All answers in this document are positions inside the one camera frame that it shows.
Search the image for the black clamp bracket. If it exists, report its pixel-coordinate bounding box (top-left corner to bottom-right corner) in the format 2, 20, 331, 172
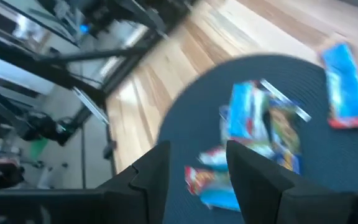
103, 139, 118, 160

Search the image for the black equipment stand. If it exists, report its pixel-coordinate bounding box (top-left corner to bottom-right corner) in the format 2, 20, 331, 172
19, 111, 75, 147

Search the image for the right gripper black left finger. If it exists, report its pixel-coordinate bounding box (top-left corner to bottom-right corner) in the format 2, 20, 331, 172
94, 140, 171, 224

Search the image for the black table frame rail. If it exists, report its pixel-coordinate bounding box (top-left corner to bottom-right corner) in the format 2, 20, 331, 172
104, 105, 118, 177
101, 18, 181, 98

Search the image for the silver white wrapper granola bar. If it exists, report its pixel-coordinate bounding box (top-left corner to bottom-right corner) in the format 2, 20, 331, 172
259, 79, 312, 123

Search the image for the green floor mat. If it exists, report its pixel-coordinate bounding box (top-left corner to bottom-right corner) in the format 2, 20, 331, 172
29, 136, 50, 160

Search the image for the dark blue woven round placemat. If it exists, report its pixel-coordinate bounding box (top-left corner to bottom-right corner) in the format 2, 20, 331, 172
157, 54, 358, 224

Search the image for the black diagonal frame strut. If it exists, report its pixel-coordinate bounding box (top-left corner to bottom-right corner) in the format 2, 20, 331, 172
0, 30, 107, 105

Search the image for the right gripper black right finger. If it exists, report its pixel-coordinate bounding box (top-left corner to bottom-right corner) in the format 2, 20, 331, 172
227, 140, 357, 224

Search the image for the silver aluminium extrusion post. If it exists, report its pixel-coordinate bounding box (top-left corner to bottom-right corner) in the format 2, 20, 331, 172
72, 86, 110, 125

